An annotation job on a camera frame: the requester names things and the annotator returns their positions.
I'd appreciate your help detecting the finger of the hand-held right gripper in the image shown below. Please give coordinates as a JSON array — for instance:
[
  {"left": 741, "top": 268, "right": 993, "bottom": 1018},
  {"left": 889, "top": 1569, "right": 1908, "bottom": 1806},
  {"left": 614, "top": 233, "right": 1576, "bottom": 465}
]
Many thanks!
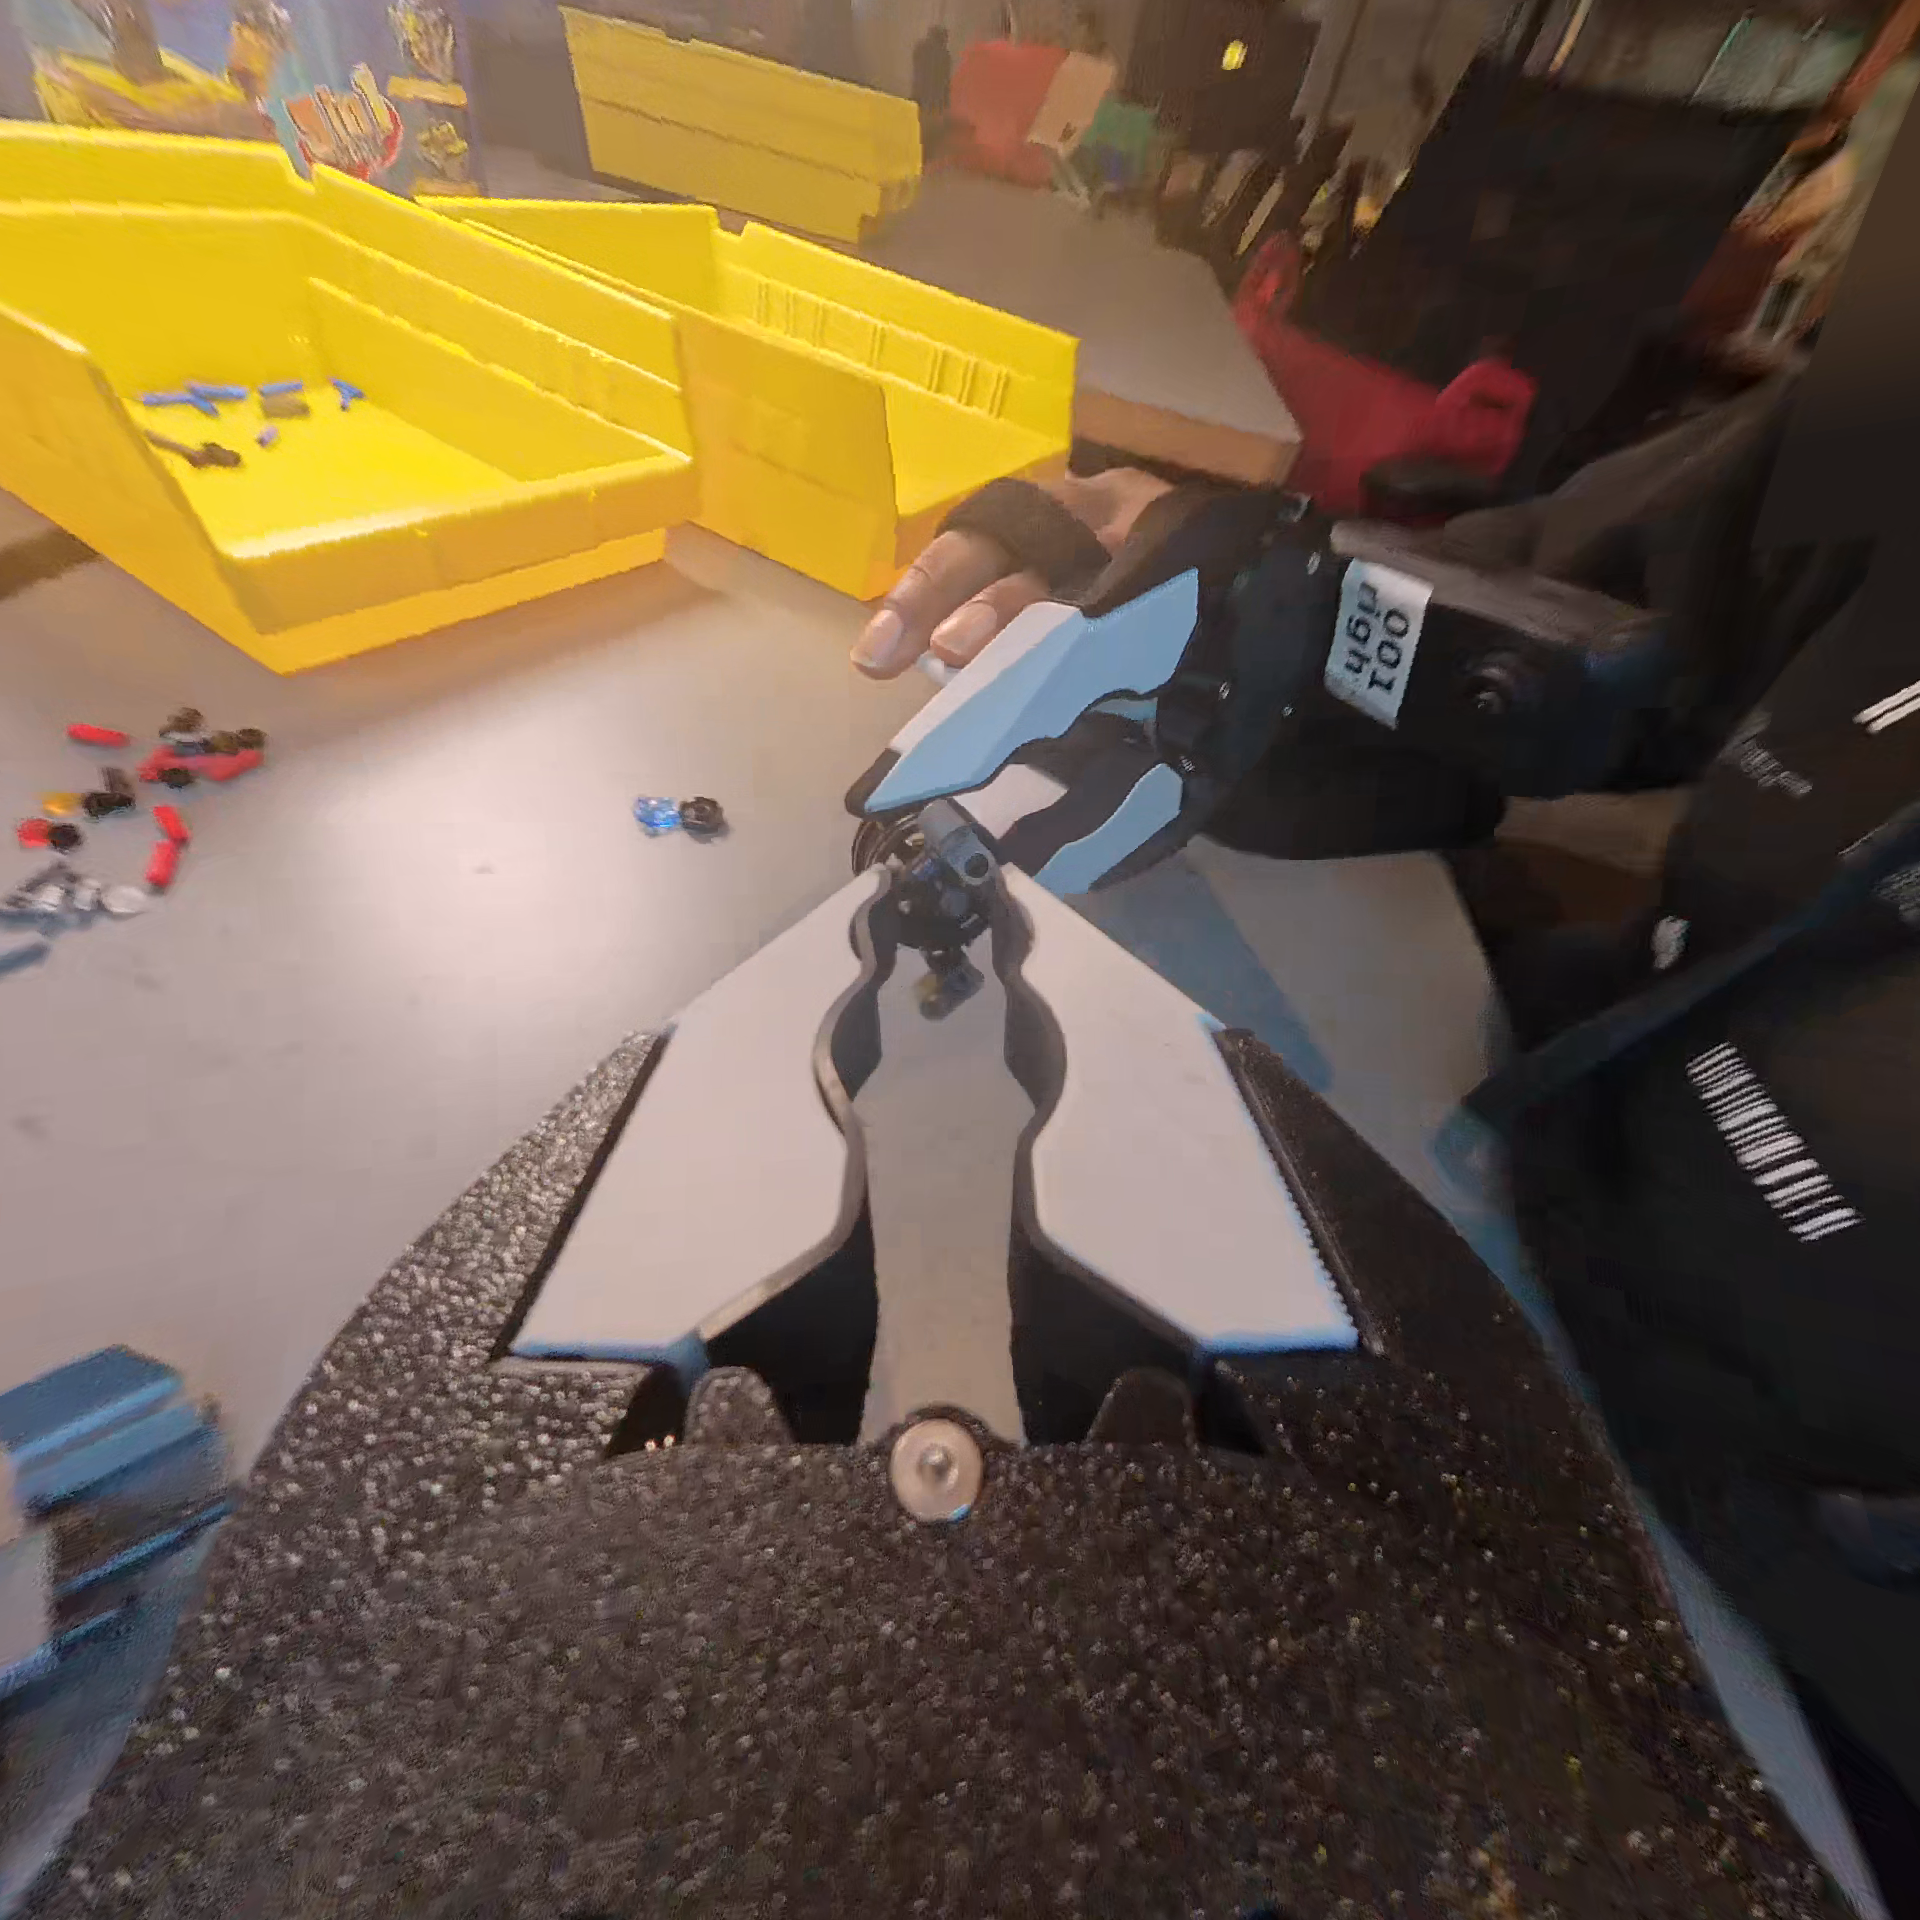
[
  {"left": 860, "top": 568, "right": 1204, "bottom": 817},
  {"left": 958, "top": 751, "right": 1194, "bottom": 903}
]

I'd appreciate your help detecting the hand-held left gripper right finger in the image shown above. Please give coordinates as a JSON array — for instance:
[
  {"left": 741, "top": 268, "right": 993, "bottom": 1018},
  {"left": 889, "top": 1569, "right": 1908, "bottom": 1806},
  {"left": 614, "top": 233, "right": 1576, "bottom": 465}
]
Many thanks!
[{"left": 994, "top": 869, "right": 1360, "bottom": 1360}]

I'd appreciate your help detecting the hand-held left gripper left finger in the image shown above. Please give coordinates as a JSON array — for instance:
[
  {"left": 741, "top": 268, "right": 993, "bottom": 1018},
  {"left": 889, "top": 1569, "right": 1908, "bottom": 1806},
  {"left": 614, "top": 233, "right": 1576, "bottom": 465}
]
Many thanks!
[{"left": 510, "top": 869, "right": 889, "bottom": 1360}]

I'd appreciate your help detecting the grey desk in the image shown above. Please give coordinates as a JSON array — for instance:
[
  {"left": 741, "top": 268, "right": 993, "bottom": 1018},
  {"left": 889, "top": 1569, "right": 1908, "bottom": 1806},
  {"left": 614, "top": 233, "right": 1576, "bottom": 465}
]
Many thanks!
[{"left": 0, "top": 481, "right": 1524, "bottom": 1518}]

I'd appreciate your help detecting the person's right hand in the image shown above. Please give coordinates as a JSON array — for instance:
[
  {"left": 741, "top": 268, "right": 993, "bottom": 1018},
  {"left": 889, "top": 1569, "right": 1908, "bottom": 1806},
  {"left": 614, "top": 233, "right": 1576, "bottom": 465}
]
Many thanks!
[{"left": 850, "top": 465, "right": 1188, "bottom": 675}]

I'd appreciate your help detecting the red plastic container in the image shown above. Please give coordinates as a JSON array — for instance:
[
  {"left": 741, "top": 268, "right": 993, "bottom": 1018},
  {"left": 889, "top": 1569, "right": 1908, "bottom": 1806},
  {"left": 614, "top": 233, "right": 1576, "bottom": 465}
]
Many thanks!
[{"left": 1233, "top": 233, "right": 1540, "bottom": 522}]

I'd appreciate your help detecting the wooden edged table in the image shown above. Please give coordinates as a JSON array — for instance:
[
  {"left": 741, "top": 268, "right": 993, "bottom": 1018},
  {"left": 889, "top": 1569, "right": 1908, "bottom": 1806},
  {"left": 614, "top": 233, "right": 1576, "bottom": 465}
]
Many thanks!
[{"left": 900, "top": 166, "right": 1302, "bottom": 488}]

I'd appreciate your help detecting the yellow storage bin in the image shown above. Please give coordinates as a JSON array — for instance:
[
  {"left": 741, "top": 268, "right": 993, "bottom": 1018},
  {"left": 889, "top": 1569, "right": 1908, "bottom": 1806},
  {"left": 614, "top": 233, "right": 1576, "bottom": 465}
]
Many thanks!
[
  {"left": 0, "top": 121, "right": 703, "bottom": 675},
  {"left": 420, "top": 195, "right": 1079, "bottom": 601},
  {"left": 558, "top": 7, "right": 926, "bottom": 245}
]

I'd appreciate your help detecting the person in black hoodie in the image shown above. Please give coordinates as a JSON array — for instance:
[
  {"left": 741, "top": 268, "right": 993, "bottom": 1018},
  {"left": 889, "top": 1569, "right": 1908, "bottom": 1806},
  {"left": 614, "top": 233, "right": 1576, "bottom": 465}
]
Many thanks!
[{"left": 1462, "top": 225, "right": 1920, "bottom": 1804}]

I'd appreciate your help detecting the pile of small brick pieces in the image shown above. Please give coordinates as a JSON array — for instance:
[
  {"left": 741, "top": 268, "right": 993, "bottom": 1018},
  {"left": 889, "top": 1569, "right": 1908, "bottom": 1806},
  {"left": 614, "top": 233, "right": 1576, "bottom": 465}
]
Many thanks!
[{"left": 0, "top": 707, "right": 272, "bottom": 978}]

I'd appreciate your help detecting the cluster of blue brick pins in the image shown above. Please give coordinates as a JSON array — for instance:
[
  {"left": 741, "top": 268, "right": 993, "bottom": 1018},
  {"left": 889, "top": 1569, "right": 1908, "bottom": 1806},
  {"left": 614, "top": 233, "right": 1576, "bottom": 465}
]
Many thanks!
[{"left": 136, "top": 375, "right": 372, "bottom": 470}]

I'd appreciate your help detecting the blue robot kit box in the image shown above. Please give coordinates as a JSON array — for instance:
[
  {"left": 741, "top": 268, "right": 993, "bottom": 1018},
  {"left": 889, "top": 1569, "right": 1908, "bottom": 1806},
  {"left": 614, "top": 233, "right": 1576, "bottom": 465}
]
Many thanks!
[{"left": 30, "top": 0, "right": 489, "bottom": 198}]

